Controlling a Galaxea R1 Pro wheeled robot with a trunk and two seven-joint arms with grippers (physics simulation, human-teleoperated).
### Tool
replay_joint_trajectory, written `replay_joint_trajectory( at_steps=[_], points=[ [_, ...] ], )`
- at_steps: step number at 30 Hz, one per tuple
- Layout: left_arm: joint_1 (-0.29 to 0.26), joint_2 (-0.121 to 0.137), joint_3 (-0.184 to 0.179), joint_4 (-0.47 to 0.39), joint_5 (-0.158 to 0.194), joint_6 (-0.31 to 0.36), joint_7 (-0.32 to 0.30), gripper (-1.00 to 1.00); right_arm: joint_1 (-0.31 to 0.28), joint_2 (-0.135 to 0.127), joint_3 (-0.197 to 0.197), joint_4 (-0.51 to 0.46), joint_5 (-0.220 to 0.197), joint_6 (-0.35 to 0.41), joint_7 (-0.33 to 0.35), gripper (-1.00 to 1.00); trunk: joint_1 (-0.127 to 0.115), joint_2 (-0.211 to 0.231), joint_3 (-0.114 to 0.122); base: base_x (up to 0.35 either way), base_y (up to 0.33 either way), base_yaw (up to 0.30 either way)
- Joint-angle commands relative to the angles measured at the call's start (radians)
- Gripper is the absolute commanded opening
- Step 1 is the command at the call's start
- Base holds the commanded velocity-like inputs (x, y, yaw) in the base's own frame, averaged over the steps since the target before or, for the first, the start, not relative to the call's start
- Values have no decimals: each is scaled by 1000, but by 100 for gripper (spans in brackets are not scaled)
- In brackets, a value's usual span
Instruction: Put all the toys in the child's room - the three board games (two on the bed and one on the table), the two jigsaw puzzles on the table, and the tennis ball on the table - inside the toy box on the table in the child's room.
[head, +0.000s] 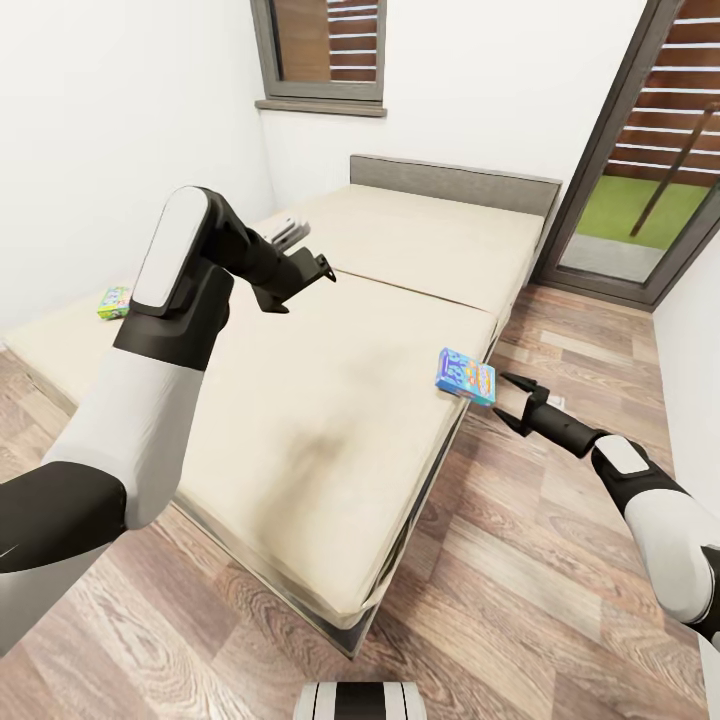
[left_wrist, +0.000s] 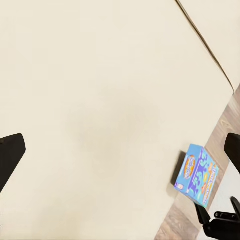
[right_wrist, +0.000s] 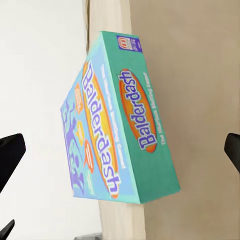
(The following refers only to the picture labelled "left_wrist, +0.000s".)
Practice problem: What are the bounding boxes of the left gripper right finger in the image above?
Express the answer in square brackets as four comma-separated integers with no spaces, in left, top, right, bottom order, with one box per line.
[224,132,240,173]

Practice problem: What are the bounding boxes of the board game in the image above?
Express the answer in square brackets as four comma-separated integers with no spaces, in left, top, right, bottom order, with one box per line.
[174,144,219,208]

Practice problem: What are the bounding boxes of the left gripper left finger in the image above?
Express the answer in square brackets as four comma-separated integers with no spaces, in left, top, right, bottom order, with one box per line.
[0,133,26,193]

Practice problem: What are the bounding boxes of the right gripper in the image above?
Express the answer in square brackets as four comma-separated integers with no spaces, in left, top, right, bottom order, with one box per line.
[195,196,240,240]

